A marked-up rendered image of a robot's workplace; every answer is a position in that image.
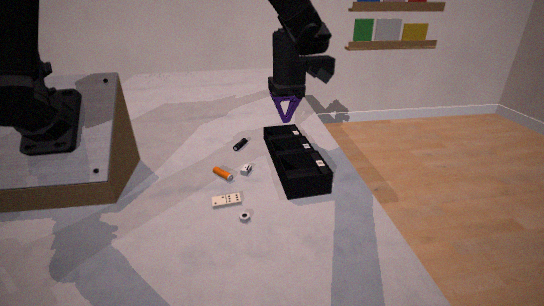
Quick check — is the white hex nut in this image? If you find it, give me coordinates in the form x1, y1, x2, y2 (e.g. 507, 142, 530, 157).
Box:
239, 212, 250, 223

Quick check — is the cream domino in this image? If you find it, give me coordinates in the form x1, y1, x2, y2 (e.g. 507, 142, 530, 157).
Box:
212, 193, 241, 209

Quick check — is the orange battery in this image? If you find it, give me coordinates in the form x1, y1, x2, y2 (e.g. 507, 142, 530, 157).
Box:
213, 166, 233, 181

